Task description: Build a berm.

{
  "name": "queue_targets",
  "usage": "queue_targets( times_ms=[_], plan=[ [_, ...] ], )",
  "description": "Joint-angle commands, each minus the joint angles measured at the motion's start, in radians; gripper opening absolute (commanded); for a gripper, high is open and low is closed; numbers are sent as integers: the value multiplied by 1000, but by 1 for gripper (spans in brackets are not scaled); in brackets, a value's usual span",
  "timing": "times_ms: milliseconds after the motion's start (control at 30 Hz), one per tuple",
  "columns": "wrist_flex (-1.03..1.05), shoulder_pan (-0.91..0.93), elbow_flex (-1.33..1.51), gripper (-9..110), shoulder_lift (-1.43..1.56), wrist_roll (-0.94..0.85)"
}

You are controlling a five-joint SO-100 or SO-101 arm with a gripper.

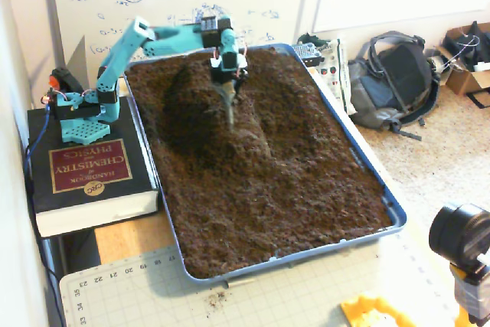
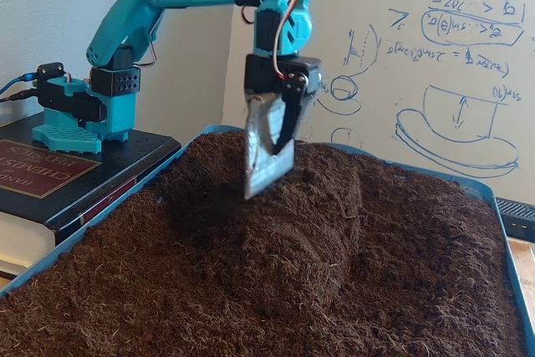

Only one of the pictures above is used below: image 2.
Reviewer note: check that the black grille device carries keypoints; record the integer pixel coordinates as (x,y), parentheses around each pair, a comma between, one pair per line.
(518,215)

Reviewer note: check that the blue plastic tray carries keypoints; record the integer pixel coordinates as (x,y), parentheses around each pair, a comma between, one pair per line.
(472,181)

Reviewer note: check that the black chemistry handbook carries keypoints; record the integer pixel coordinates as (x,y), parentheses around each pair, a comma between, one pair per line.
(33,190)

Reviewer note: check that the brown soil bed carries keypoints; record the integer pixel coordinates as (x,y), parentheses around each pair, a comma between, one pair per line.
(292,273)

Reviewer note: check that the whiteboard with blue drawings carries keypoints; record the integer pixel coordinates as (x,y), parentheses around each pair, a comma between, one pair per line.
(418,81)

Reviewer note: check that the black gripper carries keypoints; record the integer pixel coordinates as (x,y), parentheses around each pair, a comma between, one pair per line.
(262,73)

